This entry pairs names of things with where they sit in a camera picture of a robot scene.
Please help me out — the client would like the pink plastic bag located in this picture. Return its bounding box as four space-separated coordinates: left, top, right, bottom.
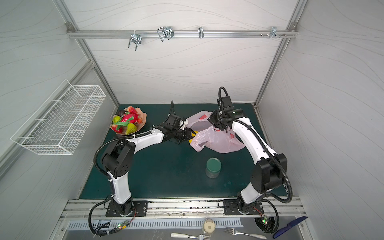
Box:
186 111 245 154

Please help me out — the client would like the yellow-green pear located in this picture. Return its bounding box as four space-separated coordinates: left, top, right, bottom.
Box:
125 123 137 135

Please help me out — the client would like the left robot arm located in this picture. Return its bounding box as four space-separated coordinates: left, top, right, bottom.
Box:
102 128 197 208

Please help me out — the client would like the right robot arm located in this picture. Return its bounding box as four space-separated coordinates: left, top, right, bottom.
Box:
208 110 293 214

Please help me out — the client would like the pink fruit bowl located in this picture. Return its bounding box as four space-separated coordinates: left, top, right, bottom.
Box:
110 106 147 136

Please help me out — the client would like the clear jar green lid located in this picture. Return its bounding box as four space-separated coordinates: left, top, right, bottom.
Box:
206 158 222 179

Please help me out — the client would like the red dragon fruit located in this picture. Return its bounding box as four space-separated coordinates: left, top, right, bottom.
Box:
115 113 139 127

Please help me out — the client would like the dark passion fruit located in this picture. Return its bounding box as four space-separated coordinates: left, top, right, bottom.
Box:
118 110 126 117

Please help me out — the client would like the green round fruit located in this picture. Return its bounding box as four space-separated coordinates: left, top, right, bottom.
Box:
113 116 121 124

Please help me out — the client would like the metal hook clamp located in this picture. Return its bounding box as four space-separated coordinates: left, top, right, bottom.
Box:
198 27 204 39
260 27 287 39
157 26 175 42
128 31 142 51

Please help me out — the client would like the silver fork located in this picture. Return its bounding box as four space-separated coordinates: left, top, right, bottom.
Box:
224 227 267 240

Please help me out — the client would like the white vent strip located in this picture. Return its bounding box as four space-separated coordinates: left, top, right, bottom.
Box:
67 217 244 231

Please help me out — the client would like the blue knife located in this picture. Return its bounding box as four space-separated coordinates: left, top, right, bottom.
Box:
273 216 308 239

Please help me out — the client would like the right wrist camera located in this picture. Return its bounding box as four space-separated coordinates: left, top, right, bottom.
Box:
219 96 235 115

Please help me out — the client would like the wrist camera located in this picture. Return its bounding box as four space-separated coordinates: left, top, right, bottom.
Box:
161 114 186 131
219 96 235 115

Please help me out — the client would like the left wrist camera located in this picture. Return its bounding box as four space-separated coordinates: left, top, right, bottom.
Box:
161 114 186 131

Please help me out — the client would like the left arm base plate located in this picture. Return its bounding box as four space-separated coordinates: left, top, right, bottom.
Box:
106 201 149 218

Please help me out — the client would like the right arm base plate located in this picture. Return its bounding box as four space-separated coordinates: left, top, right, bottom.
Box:
219 199 264 216

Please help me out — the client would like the white handled fork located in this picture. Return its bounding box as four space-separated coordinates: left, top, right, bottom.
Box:
171 233 211 240

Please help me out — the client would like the white wire basket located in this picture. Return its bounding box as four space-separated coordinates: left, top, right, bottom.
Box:
10 80 106 156

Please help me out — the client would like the right black cable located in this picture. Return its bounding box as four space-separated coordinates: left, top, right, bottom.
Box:
217 86 293 234

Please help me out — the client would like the metal crossbar rail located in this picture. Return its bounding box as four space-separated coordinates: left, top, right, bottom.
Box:
67 29 299 39

